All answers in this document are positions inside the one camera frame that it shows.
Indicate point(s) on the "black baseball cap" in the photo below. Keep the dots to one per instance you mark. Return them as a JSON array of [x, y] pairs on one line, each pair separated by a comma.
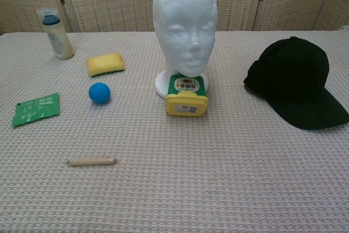
[[291, 77]]

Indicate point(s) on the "white foam mannequin head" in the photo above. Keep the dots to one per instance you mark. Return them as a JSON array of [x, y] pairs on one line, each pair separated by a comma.
[[182, 20]]

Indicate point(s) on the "green yellow plastic container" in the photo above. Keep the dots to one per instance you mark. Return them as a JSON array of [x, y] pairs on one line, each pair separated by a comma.
[[186, 99]]

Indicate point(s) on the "checkered tablecloth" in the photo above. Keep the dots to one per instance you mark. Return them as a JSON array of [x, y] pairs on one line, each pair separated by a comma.
[[174, 162]]

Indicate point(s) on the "blue ball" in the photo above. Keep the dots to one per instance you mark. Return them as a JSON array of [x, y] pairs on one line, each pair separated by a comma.
[[99, 93]]

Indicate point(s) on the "yellow green sponge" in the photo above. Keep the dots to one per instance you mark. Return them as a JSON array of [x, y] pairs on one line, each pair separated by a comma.
[[105, 64]]

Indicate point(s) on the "beige wooden stick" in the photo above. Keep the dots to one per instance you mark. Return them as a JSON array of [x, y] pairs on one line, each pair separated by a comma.
[[91, 161]]

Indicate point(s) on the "woven folding screen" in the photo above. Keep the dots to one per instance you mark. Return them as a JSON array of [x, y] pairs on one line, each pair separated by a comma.
[[109, 1]]

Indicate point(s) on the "white bottle blue cap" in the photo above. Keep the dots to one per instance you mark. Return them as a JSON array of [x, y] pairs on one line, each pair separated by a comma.
[[57, 38]]

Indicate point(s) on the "green sachet packet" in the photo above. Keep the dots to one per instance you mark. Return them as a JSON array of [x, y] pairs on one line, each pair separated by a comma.
[[35, 110]]

